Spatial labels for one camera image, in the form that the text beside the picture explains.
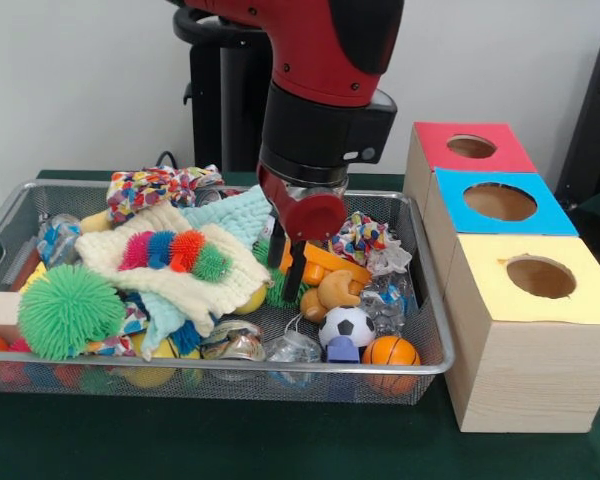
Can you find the orange basketball toy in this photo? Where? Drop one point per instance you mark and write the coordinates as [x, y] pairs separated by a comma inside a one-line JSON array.
[[390, 352]]

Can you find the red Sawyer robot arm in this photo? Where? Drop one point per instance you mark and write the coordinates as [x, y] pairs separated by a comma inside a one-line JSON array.
[[325, 60]]

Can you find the small purple plastic toy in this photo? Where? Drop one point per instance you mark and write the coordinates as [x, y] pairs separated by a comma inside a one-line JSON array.
[[343, 350]]

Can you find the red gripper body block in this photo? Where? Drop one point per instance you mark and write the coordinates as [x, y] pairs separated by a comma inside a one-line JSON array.
[[310, 212]]

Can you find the cream yellow cloth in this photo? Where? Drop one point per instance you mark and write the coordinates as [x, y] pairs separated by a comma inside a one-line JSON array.
[[220, 285]]

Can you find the yellow ball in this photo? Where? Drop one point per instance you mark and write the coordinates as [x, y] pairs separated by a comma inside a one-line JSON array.
[[152, 372]]

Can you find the brown plush toy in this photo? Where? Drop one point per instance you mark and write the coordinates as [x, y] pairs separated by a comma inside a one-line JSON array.
[[332, 292]]

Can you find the small green spiky ball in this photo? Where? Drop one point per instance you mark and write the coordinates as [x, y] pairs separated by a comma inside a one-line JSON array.
[[276, 288]]

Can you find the dark green table cloth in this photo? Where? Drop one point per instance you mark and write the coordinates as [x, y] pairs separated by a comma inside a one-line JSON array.
[[280, 440]]

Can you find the wooden box with three holes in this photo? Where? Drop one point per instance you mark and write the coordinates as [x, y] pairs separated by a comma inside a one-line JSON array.
[[530, 370]]

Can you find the black and white soccer ball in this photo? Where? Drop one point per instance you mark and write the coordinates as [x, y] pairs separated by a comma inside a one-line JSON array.
[[346, 326]]

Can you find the mint green waffle cloth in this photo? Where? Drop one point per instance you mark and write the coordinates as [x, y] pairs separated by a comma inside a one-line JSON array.
[[235, 212]]

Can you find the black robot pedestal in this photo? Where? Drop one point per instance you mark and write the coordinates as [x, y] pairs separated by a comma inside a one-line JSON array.
[[230, 110]]

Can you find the clear mesh bin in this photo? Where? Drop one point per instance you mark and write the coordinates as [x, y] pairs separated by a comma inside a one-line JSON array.
[[430, 330]]

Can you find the orange plastic toy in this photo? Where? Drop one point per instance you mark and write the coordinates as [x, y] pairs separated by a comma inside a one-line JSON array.
[[335, 263]]

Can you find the multicolour spiky caterpillar toy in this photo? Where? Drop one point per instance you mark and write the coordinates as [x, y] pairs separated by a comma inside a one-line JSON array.
[[170, 252]]

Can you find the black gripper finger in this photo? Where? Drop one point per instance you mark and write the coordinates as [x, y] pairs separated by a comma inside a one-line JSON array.
[[294, 272], [276, 245]]

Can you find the black upright panel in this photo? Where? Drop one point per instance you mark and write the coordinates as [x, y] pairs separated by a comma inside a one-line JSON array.
[[595, 130]]

